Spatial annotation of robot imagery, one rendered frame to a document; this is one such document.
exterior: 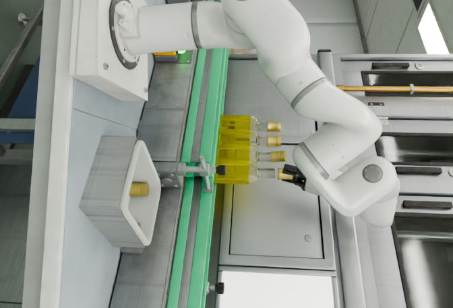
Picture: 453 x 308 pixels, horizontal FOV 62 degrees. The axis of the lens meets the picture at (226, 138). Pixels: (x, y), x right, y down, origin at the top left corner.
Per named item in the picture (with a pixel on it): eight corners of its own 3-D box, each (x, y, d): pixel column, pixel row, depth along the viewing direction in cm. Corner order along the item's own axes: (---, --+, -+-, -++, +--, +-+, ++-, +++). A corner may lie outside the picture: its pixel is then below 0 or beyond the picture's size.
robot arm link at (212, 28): (202, 59, 82) (276, 53, 80) (187, 28, 69) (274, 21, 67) (202, 19, 84) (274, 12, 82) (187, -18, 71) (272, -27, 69)
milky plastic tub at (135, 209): (114, 247, 90) (150, 249, 90) (79, 207, 72) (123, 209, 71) (130, 183, 100) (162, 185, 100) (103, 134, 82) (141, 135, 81)
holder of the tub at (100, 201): (119, 254, 95) (149, 255, 94) (78, 206, 72) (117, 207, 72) (133, 193, 105) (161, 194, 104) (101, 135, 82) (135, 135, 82)
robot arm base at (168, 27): (105, 47, 70) (185, 40, 68) (104, -18, 71) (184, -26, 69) (137, 69, 86) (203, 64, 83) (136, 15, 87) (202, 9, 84)
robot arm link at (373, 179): (358, 132, 89) (307, 169, 92) (345, 100, 70) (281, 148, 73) (406, 187, 81) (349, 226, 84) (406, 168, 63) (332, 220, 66)
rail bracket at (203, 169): (183, 193, 106) (227, 195, 105) (172, 161, 92) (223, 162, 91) (185, 184, 107) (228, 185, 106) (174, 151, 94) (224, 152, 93)
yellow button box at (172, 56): (154, 62, 122) (176, 62, 121) (149, 44, 115) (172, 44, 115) (158, 47, 126) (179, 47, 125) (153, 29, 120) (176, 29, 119)
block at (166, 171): (157, 189, 105) (182, 190, 104) (149, 172, 97) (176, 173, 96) (160, 178, 107) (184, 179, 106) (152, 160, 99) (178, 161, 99)
